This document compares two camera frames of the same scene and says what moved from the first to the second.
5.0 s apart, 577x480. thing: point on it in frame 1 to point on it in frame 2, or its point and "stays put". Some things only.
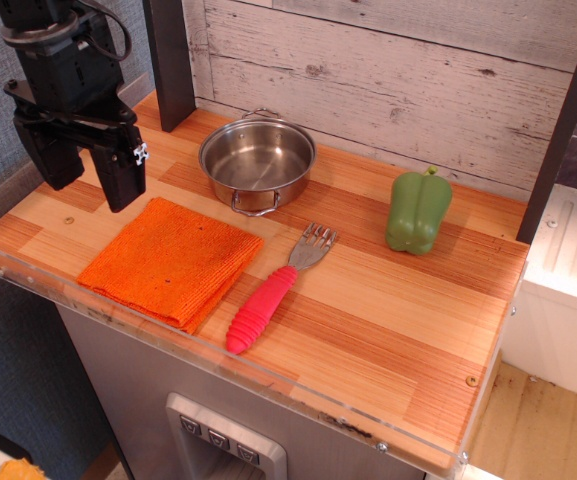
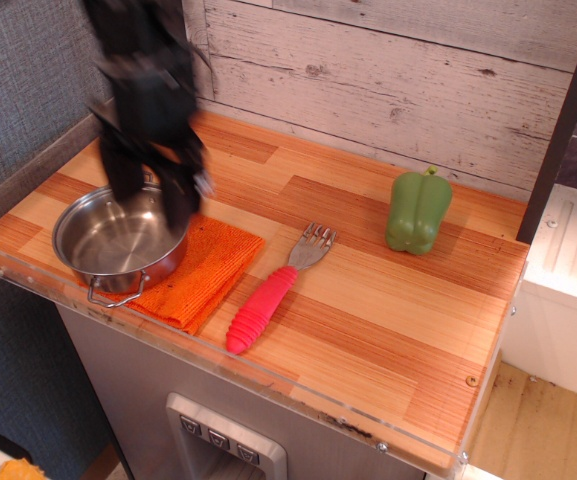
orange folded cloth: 169,269 stays put
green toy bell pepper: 418,205 stays put
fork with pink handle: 272,294 stays put
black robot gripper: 77,91 to 153,101
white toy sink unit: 559,328 stays put
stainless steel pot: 259,162 to 118,244
